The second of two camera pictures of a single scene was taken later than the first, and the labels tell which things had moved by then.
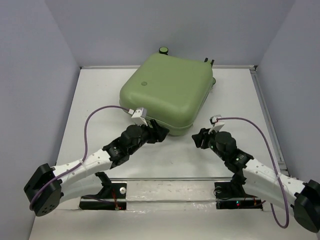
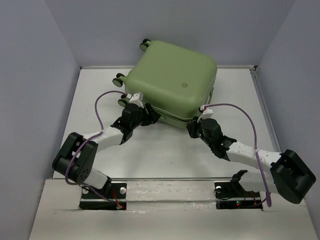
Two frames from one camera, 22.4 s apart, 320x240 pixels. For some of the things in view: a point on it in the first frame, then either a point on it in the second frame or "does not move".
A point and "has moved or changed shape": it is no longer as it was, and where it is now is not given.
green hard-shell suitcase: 173,90 has moved or changed shape
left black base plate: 112,196 does not move
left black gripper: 159,137 → 150,120
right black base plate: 232,195 does not move
